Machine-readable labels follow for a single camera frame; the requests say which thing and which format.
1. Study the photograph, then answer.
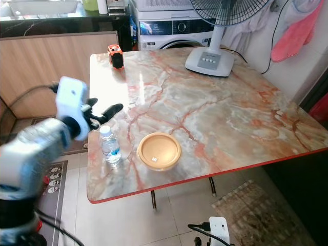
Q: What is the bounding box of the clear plastic water bottle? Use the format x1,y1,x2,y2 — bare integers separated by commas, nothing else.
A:
100,126,122,166

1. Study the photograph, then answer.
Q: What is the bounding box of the orange black tape measure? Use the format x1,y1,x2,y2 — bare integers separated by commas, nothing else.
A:
108,44,125,70

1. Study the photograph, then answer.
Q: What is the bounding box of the wooden kitchen cabinet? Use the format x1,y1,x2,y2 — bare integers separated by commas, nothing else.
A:
0,31,118,121

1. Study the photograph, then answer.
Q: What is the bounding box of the black stone countertop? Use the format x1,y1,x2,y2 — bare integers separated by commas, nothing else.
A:
0,4,130,36

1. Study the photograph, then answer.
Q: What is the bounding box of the dark printed floor mat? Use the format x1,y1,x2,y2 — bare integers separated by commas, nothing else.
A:
37,160,68,246

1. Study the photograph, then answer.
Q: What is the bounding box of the white washing machine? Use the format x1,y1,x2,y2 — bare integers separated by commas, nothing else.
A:
130,0,216,50

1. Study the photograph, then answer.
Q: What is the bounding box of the white plastic bottle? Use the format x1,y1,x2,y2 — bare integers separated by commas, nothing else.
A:
97,0,109,15

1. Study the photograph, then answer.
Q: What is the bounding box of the green plastic cup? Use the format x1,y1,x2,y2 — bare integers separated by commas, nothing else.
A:
82,0,99,12

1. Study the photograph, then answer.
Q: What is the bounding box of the steel sink basin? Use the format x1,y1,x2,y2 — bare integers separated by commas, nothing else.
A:
8,0,80,16

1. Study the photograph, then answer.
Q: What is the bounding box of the white standing fan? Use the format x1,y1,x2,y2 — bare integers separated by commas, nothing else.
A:
184,0,272,77

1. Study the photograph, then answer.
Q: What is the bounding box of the white hanging cloth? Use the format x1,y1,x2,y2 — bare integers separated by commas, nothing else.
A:
223,8,272,52

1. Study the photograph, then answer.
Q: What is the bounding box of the brown patterned rug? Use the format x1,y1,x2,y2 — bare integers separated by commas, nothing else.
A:
211,179,316,246

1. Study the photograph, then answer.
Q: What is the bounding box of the pink hanging cloth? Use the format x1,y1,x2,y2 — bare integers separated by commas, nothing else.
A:
271,5,323,63

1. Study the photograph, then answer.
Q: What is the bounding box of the black robot body cable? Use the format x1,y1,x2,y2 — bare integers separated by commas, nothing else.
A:
35,209,78,246

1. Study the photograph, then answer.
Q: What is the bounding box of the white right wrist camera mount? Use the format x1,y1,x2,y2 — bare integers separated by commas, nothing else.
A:
209,216,230,246

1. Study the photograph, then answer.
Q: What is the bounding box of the black fan cable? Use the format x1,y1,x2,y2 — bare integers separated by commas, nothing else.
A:
231,0,288,75

